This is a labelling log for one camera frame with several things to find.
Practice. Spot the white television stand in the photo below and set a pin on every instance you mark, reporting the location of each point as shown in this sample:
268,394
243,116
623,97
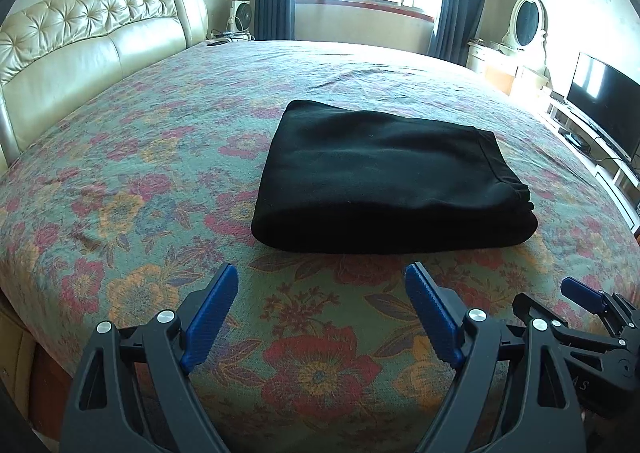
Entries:
600,153

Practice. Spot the white oval vanity mirror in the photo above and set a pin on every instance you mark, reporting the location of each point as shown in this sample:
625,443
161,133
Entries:
526,23

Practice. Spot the cream leather bed frame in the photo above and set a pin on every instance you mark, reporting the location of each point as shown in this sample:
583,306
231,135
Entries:
75,33

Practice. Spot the black pants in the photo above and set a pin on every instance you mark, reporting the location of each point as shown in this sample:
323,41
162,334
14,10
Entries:
380,178

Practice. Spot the black remote control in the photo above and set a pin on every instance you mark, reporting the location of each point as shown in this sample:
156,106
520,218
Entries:
216,42

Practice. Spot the bed with floral cover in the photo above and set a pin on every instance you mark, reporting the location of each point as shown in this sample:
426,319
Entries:
165,173

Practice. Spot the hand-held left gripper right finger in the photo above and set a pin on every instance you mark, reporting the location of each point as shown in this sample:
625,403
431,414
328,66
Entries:
432,318

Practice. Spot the white vanity table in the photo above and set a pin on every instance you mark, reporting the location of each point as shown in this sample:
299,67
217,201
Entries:
492,63

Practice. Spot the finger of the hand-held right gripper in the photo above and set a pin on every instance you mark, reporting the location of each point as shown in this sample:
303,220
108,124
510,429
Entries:
582,292
532,308

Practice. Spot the black flat television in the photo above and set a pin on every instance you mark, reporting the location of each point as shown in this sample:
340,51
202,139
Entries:
605,103

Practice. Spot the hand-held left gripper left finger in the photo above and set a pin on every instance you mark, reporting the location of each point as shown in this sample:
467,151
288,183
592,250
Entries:
210,325

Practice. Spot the small black device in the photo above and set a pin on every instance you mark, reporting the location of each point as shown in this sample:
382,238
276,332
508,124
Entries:
576,139

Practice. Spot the white standing fan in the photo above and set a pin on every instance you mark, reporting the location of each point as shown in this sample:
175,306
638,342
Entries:
241,18

